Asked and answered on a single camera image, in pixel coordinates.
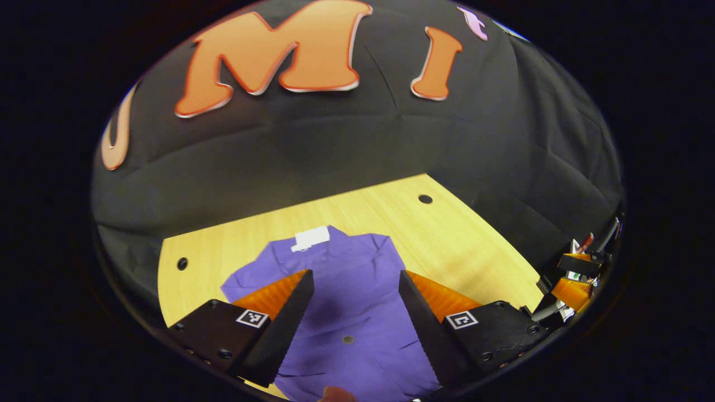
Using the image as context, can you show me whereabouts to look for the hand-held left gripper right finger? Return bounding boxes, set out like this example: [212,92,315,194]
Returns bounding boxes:
[398,270,551,389]

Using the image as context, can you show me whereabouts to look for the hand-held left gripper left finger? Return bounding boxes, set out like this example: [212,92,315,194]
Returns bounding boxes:
[168,270,315,387]

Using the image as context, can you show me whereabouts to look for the purple shirt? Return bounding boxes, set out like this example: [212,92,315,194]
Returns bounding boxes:
[221,225,442,402]

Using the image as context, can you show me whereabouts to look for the black backdrop cloth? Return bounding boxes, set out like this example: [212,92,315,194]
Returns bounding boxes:
[91,0,625,313]

